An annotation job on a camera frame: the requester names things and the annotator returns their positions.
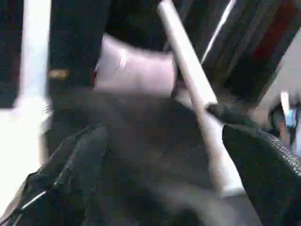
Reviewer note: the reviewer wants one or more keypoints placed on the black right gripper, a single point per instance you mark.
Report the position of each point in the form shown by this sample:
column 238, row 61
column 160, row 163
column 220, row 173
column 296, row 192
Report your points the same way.
column 279, row 127

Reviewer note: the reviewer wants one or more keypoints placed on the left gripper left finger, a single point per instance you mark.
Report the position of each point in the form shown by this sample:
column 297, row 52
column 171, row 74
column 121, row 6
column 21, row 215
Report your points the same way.
column 80, row 176

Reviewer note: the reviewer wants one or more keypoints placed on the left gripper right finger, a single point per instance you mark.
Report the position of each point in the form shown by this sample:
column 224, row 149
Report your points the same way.
column 268, row 176

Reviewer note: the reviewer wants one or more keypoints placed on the black work mat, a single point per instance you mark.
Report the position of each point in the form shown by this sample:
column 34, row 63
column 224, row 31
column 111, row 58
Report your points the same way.
column 152, row 141

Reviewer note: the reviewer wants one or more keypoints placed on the grey cushion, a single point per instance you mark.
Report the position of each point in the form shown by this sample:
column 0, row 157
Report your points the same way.
column 136, row 73

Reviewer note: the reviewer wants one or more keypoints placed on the black box with yellow label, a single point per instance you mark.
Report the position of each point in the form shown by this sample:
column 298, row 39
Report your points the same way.
column 70, row 47

